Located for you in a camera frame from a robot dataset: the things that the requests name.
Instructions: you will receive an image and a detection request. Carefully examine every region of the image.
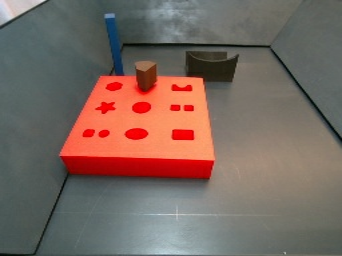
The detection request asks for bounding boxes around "blue rectangular peg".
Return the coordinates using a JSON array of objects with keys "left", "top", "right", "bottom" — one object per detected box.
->
[{"left": 105, "top": 13, "right": 125, "bottom": 76}]

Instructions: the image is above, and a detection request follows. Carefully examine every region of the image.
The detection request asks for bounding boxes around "red shape-sorting board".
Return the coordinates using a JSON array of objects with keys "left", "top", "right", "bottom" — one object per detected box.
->
[{"left": 61, "top": 76, "right": 216, "bottom": 178}]

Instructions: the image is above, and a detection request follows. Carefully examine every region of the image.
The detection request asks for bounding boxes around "brown rounded-triangle peg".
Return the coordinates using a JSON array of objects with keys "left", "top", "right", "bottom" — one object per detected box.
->
[{"left": 135, "top": 61, "right": 157, "bottom": 92}]

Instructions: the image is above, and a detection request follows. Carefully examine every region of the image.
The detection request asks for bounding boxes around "black curved holder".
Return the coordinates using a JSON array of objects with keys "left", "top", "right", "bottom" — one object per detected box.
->
[{"left": 186, "top": 51, "right": 240, "bottom": 82}]

